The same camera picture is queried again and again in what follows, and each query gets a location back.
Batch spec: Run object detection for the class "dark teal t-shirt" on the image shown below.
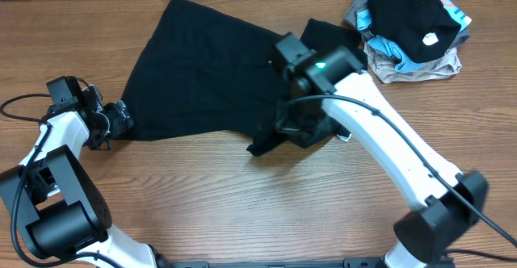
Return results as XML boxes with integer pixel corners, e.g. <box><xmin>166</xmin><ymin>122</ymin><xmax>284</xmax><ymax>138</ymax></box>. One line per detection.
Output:
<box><xmin>122</xmin><ymin>0</ymin><xmax>344</xmax><ymax>156</ymax></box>

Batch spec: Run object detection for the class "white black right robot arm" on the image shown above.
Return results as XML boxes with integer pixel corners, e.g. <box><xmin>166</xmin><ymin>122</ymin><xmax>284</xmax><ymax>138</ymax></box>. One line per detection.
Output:
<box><xmin>271</xmin><ymin>33</ymin><xmax>489</xmax><ymax>267</ymax></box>

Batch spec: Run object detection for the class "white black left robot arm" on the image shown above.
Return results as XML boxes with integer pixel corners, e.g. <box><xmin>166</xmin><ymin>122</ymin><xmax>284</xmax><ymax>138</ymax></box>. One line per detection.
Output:
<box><xmin>1</xmin><ymin>76</ymin><xmax>170</xmax><ymax>267</ymax></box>

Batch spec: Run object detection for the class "beige garment in pile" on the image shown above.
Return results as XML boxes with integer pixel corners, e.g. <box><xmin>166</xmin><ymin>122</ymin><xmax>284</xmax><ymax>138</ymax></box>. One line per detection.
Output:
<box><xmin>364</xmin><ymin>46</ymin><xmax>462</xmax><ymax>84</ymax></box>

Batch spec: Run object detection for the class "light blue garment in pile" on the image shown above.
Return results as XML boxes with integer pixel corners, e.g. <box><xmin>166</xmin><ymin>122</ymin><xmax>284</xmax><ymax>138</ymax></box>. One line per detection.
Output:
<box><xmin>356</xmin><ymin>10</ymin><xmax>422</xmax><ymax>73</ymax></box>

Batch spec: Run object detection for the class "grey garment in pile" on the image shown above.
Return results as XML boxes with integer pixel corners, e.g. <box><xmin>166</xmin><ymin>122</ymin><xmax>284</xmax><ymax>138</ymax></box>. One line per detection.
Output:
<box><xmin>343</xmin><ymin>0</ymin><xmax>472</xmax><ymax>48</ymax></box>

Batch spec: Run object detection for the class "black folded garment on pile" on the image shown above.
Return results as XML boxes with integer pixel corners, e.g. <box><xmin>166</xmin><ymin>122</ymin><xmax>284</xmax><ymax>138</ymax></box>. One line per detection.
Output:
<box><xmin>367</xmin><ymin>0</ymin><xmax>460</xmax><ymax>63</ymax></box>

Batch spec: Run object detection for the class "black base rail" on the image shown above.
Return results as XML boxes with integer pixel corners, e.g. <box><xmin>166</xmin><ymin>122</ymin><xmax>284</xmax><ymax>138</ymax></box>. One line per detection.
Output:
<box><xmin>172</xmin><ymin>257</ymin><xmax>385</xmax><ymax>268</ymax></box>

